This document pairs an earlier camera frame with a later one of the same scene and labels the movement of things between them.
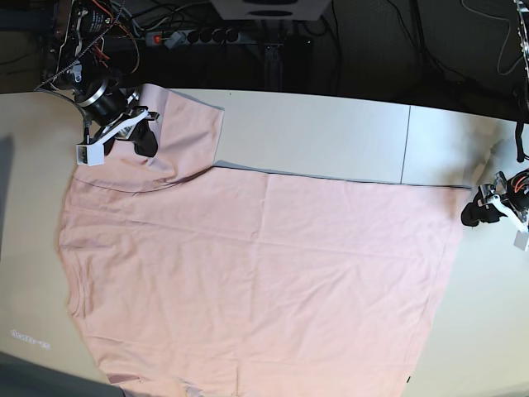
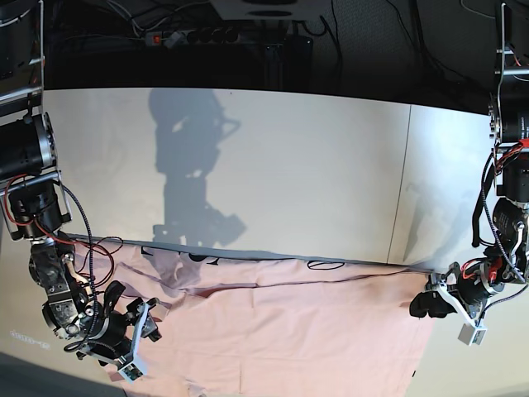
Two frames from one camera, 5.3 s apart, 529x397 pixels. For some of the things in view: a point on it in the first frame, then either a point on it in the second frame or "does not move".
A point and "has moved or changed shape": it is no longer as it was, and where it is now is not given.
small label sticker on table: [22, 336] does not move
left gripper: [112, 111] to [112, 337]
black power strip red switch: [194, 37] does not move
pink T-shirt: [197, 280] has moved or changed shape
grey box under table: [271, 9] does not move
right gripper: [511, 195] to [470, 285]
